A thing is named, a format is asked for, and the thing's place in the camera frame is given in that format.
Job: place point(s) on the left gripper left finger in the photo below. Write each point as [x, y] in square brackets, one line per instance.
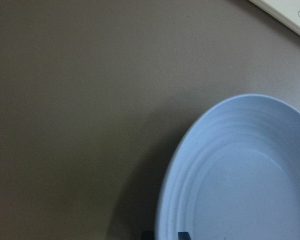
[147, 235]

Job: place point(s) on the blue plate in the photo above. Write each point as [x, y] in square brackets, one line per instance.
[235, 175]

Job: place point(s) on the cream rabbit tray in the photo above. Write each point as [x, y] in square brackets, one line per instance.
[285, 11]

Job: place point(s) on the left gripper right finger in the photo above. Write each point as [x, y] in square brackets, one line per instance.
[184, 235]

